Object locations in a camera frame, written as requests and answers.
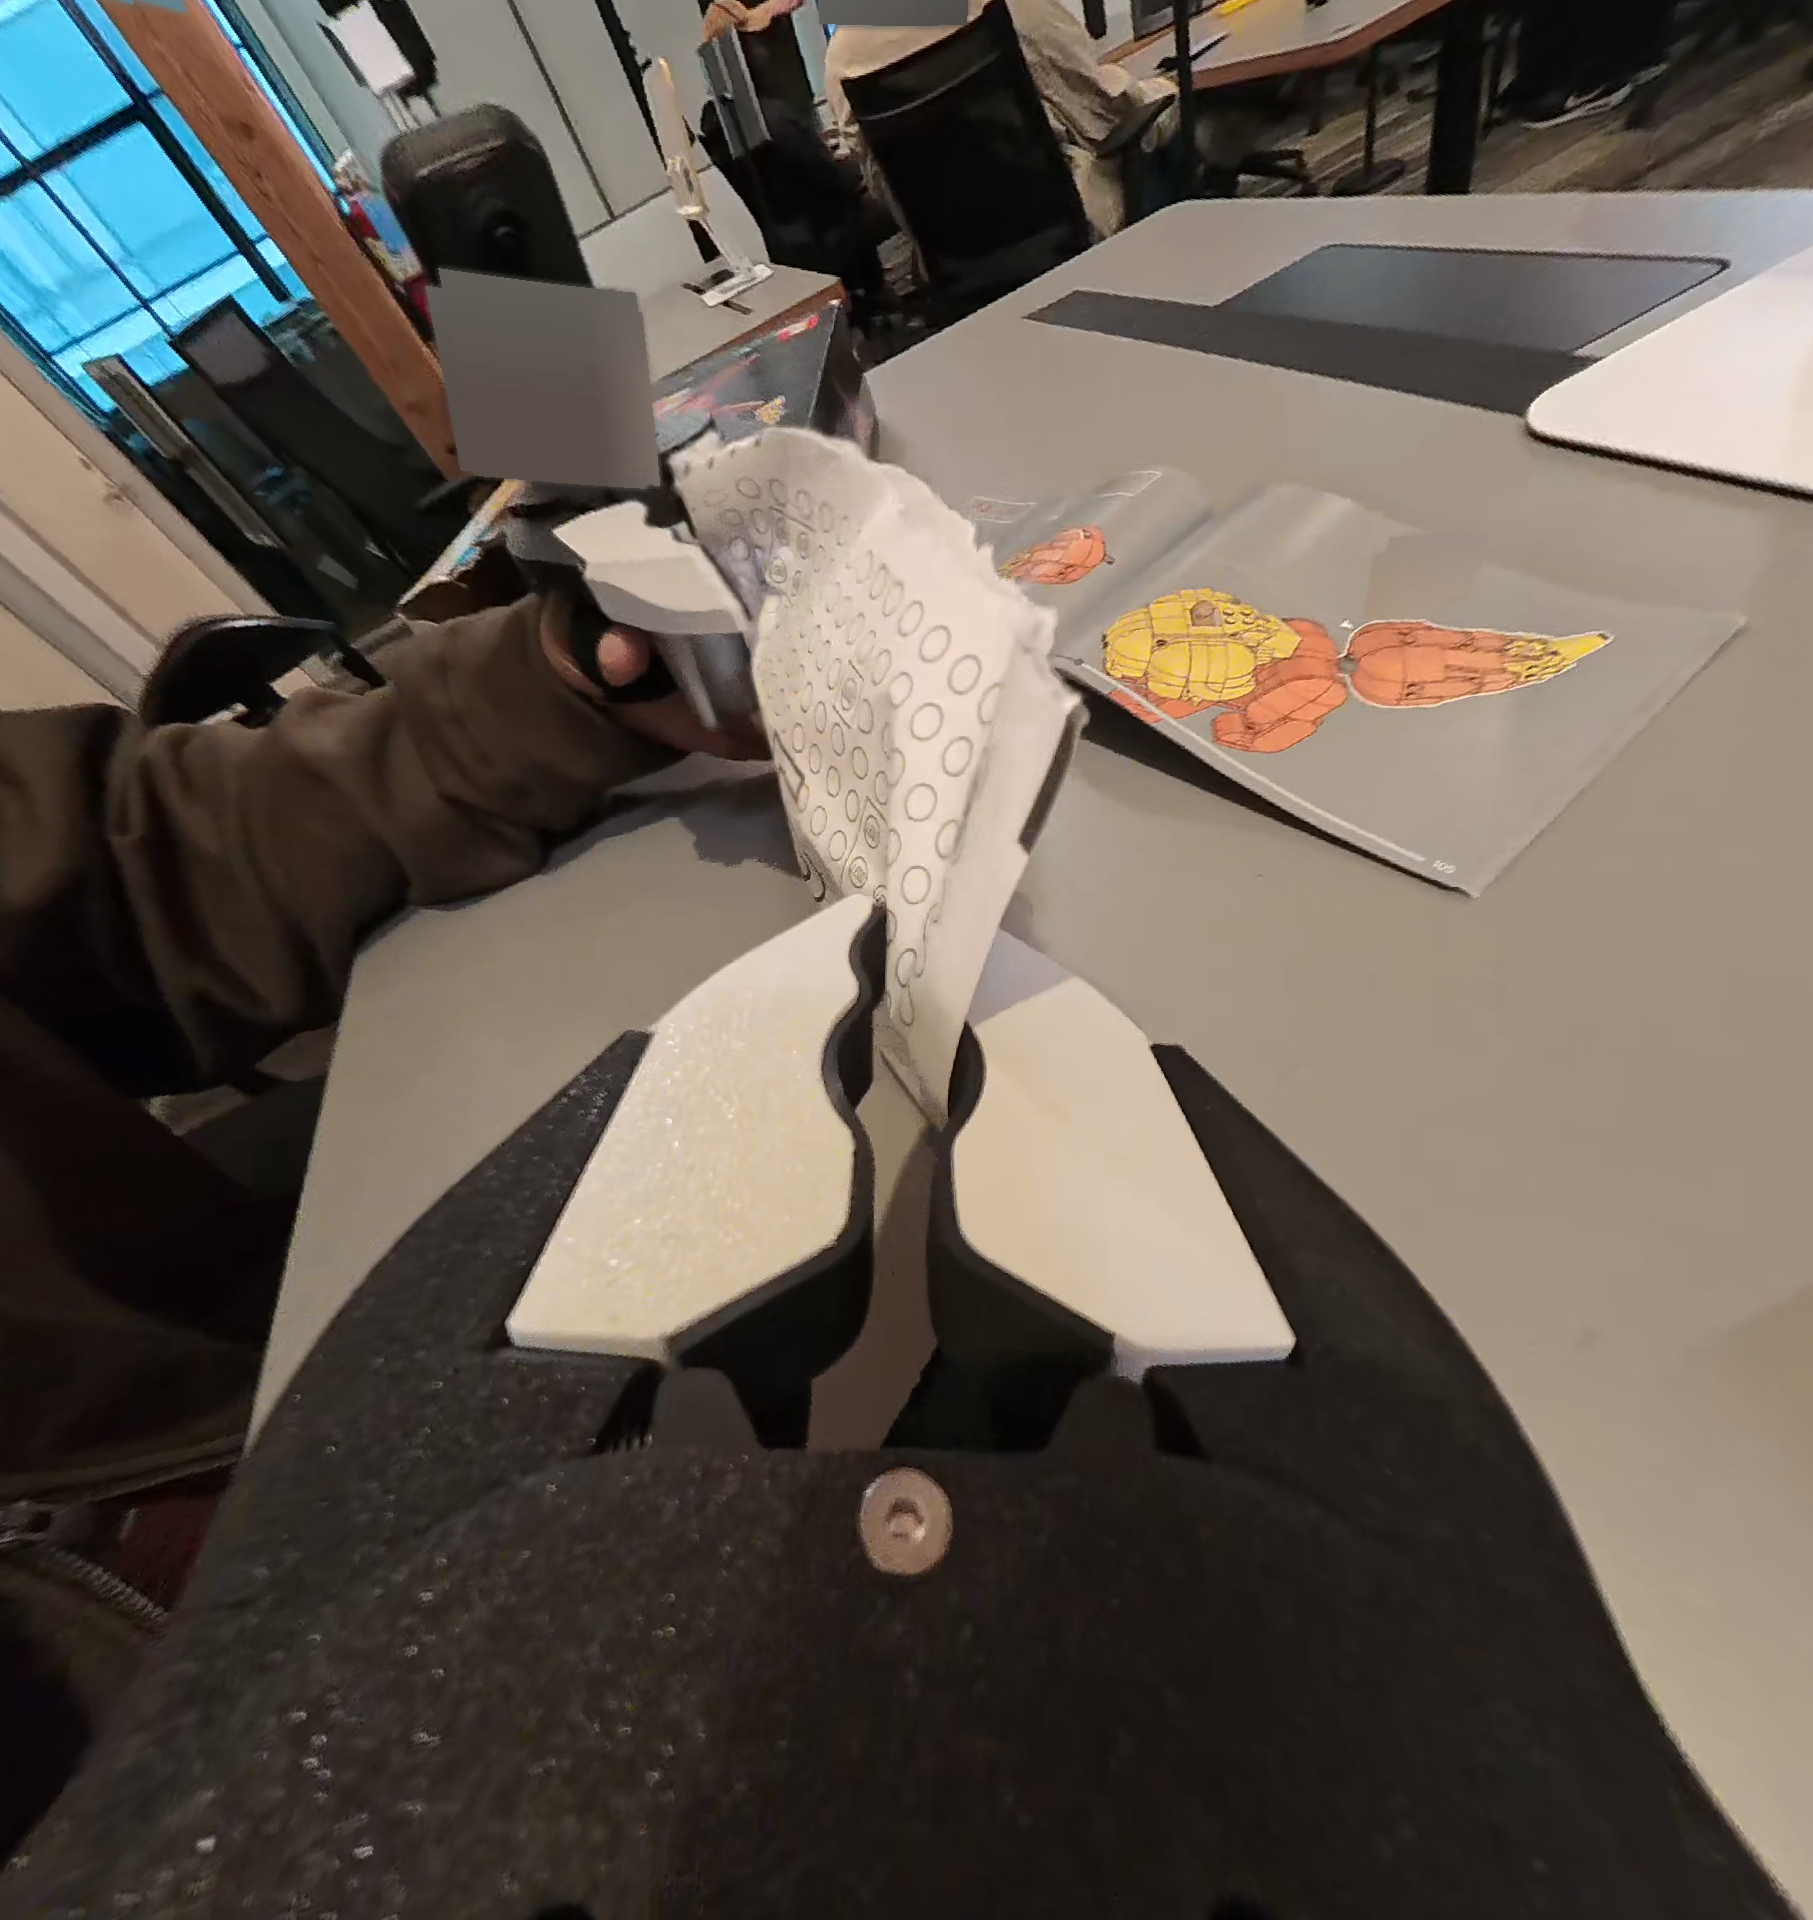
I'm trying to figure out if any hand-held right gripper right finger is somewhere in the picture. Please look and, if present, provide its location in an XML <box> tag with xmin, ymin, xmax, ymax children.
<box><xmin>929</xmin><ymin>932</ymin><xmax>1299</xmax><ymax>1383</ymax></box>

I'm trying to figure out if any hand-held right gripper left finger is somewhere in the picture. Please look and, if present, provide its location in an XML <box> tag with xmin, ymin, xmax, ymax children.
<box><xmin>508</xmin><ymin>894</ymin><xmax>891</xmax><ymax>1363</ymax></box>

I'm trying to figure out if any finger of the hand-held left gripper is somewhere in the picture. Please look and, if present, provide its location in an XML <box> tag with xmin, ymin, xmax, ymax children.
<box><xmin>552</xmin><ymin>502</ymin><xmax>764</xmax><ymax>643</ymax></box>

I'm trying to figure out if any white circle-print paper bag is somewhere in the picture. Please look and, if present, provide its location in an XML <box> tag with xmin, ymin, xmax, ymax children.
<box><xmin>679</xmin><ymin>425</ymin><xmax>1091</xmax><ymax>1131</ymax></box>

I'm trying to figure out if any person's left forearm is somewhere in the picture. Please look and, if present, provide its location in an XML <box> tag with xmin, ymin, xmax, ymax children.
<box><xmin>0</xmin><ymin>593</ymin><xmax>652</xmax><ymax>1104</ymax></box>

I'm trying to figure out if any grey desk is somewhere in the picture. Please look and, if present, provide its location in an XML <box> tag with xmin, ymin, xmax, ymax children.
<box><xmin>247</xmin><ymin>193</ymin><xmax>1813</xmax><ymax>1920</ymax></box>

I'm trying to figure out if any white desk lamp stand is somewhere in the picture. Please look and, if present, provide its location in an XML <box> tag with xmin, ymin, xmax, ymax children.
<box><xmin>1525</xmin><ymin>224</ymin><xmax>1813</xmax><ymax>508</ymax></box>

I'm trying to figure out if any person's left hand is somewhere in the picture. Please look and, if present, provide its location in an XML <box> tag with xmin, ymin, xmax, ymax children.
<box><xmin>538</xmin><ymin>601</ymin><xmax>772</xmax><ymax>763</ymax></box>

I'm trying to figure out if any red fire extinguisher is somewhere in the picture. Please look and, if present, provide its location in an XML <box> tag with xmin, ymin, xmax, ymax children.
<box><xmin>337</xmin><ymin>151</ymin><xmax>424</xmax><ymax>288</ymax></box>

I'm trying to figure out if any wooden pillar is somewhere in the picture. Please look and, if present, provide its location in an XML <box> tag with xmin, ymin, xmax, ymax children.
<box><xmin>97</xmin><ymin>0</ymin><xmax>464</xmax><ymax>474</ymax></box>

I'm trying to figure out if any white tablet stand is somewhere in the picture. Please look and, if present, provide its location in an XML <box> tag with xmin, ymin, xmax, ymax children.
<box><xmin>650</xmin><ymin>56</ymin><xmax>772</xmax><ymax>310</ymax></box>

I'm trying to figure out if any printed toy box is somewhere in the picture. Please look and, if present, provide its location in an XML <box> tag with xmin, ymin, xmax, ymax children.
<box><xmin>650</xmin><ymin>300</ymin><xmax>880</xmax><ymax>460</ymax></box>

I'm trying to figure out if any small grey side table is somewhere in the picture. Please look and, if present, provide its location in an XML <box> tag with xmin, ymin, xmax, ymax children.
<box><xmin>590</xmin><ymin>263</ymin><xmax>849</xmax><ymax>385</ymax></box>

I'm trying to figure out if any black office chair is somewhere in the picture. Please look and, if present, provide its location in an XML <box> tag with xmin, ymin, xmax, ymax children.
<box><xmin>841</xmin><ymin>4</ymin><xmax>1101</xmax><ymax>324</ymax></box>
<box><xmin>171</xmin><ymin>293</ymin><xmax>451</xmax><ymax>603</ymax></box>

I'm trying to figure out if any glass window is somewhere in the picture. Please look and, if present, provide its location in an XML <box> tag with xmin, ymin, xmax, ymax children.
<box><xmin>0</xmin><ymin>0</ymin><xmax>308</xmax><ymax>414</ymax></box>

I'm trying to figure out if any white door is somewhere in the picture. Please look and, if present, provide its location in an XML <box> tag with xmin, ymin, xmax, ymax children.
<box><xmin>0</xmin><ymin>284</ymin><xmax>271</xmax><ymax>709</ymax></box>

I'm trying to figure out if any open grey instruction booklet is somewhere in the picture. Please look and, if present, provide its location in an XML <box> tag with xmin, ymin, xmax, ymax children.
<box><xmin>966</xmin><ymin>465</ymin><xmax>1749</xmax><ymax>903</ymax></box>

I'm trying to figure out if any person's brown jacket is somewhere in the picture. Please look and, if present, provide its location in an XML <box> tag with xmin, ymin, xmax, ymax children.
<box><xmin>0</xmin><ymin>900</ymin><xmax>339</xmax><ymax>1920</ymax></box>

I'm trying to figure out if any wooden-edged office table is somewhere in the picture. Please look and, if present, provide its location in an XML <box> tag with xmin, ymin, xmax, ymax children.
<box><xmin>1101</xmin><ymin>0</ymin><xmax>1516</xmax><ymax>198</ymax></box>

